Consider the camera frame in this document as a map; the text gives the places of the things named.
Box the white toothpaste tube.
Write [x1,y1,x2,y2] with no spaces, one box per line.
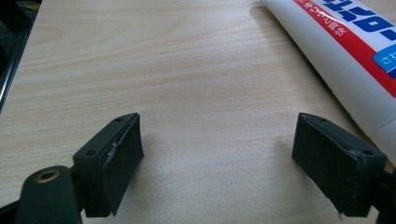
[261,0,396,165]

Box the dark metal stand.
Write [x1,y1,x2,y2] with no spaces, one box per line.
[0,0,43,114]

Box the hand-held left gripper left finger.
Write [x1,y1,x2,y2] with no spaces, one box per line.
[72,112,145,218]

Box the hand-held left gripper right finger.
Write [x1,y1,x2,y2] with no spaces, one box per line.
[291,112,389,217]

